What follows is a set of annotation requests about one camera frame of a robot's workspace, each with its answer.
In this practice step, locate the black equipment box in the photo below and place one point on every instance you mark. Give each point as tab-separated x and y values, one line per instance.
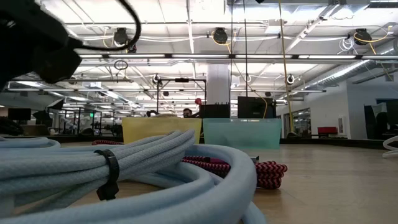
214	111

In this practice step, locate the black aluminium table frame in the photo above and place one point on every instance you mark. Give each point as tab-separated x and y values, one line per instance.
326	141

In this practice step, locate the person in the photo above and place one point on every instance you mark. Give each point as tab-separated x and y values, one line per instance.
187	112

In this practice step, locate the black monitor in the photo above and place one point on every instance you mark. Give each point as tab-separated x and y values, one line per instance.
256	107
19	114

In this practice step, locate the teal translucent plastic tray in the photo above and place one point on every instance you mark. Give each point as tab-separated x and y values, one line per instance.
242	133

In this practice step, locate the black office chair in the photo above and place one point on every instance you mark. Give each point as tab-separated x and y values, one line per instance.
381	123

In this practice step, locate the red round object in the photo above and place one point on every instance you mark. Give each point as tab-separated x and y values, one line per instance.
198	101

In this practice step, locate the red bench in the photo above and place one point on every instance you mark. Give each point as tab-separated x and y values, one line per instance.
327	130

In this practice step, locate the black rig frame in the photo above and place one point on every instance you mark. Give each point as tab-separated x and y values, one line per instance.
182	80

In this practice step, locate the silver ventilation duct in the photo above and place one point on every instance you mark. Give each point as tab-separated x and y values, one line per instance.
348	71

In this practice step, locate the yellow translucent plastic tray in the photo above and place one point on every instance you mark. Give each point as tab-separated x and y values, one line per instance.
155	127

